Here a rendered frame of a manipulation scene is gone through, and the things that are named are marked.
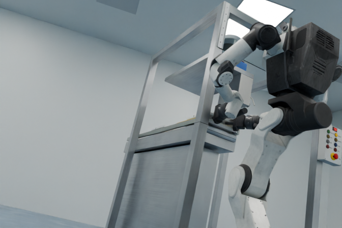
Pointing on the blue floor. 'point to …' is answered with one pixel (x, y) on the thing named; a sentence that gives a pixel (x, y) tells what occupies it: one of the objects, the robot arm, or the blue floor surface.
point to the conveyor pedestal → (165, 189)
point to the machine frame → (199, 125)
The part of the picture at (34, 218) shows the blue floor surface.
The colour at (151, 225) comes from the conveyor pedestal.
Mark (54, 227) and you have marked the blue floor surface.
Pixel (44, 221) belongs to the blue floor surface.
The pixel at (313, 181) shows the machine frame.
